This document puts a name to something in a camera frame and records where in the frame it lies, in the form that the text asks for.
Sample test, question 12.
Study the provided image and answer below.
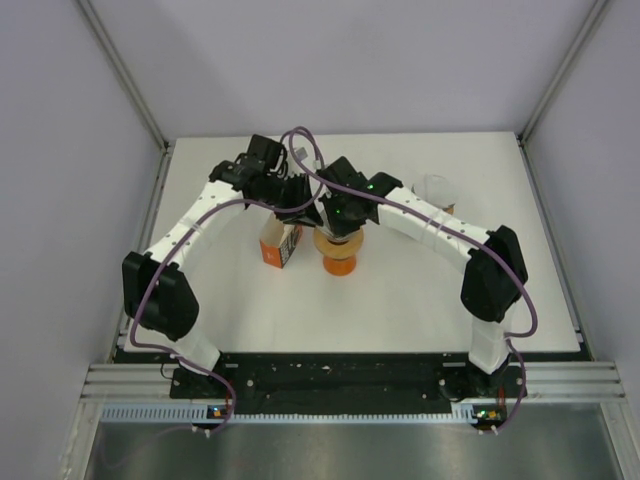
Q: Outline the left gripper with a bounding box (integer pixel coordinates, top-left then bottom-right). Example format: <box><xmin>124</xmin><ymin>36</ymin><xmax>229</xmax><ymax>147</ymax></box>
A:
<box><xmin>254</xmin><ymin>171</ymin><xmax>322</xmax><ymax>228</ymax></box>

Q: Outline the orange filter box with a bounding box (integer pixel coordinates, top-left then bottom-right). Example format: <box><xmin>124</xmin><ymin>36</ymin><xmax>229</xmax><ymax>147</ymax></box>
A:
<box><xmin>259</xmin><ymin>214</ymin><xmax>303</xmax><ymax>269</ymax></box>

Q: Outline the orange glass beaker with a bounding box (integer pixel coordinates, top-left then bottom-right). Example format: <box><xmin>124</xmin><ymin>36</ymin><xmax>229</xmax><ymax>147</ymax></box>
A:
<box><xmin>323</xmin><ymin>256</ymin><xmax>357</xmax><ymax>277</ymax></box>

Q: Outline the white paper coffee filter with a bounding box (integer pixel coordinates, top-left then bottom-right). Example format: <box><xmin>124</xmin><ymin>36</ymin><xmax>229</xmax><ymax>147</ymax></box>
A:
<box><xmin>411</xmin><ymin>174</ymin><xmax>457</xmax><ymax>209</ymax></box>

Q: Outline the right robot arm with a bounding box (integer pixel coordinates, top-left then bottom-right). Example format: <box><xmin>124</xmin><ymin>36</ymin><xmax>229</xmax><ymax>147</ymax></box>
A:
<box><xmin>315</xmin><ymin>157</ymin><xmax>528</xmax><ymax>396</ymax></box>

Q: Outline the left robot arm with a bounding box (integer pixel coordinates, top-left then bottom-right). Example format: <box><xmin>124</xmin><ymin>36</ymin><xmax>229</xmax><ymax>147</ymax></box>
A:
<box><xmin>122</xmin><ymin>135</ymin><xmax>323</xmax><ymax>397</ymax></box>

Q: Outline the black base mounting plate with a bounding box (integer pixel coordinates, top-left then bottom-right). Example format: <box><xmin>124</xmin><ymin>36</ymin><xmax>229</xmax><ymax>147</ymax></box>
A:
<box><xmin>170</xmin><ymin>353</ymin><xmax>526</xmax><ymax>415</ymax></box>

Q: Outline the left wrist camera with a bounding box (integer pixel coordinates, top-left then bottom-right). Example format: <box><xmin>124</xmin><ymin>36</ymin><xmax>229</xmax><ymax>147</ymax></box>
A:
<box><xmin>291</xmin><ymin>147</ymin><xmax>308</xmax><ymax>163</ymax></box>

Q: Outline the slotted cable duct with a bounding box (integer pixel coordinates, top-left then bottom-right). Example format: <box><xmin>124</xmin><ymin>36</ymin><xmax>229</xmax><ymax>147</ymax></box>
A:
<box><xmin>101</xmin><ymin>403</ymin><xmax>498</xmax><ymax>425</ymax></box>

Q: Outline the left aluminium corner post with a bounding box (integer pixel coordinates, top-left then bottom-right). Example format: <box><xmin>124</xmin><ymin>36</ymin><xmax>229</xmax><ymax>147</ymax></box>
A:
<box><xmin>74</xmin><ymin>0</ymin><xmax>171</xmax><ymax>151</ymax></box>

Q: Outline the aluminium corner post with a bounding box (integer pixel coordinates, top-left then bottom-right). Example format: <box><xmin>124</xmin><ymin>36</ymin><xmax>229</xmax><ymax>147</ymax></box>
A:
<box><xmin>517</xmin><ymin>0</ymin><xmax>614</xmax><ymax>144</ymax></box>
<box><xmin>74</xmin><ymin>0</ymin><xmax>171</xmax><ymax>151</ymax></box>

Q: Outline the right aluminium corner post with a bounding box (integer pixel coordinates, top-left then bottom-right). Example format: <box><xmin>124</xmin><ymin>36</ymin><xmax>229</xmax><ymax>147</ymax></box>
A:
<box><xmin>517</xmin><ymin>0</ymin><xmax>614</xmax><ymax>144</ymax></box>

